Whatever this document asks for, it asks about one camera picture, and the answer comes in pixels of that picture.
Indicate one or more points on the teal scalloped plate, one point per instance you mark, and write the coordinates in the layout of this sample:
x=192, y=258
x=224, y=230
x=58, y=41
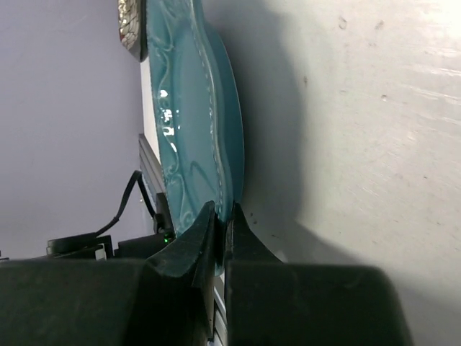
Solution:
x=197, y=112

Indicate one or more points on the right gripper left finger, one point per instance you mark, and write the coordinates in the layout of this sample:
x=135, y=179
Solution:
x=166, y=299

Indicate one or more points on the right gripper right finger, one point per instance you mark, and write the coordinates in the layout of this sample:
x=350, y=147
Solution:
x=270, y=302

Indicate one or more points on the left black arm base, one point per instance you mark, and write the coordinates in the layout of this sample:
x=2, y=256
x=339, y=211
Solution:
x=86, y=246

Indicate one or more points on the black floral square plate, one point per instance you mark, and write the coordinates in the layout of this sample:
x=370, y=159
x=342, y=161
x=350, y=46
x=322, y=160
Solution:
x=132, y=27

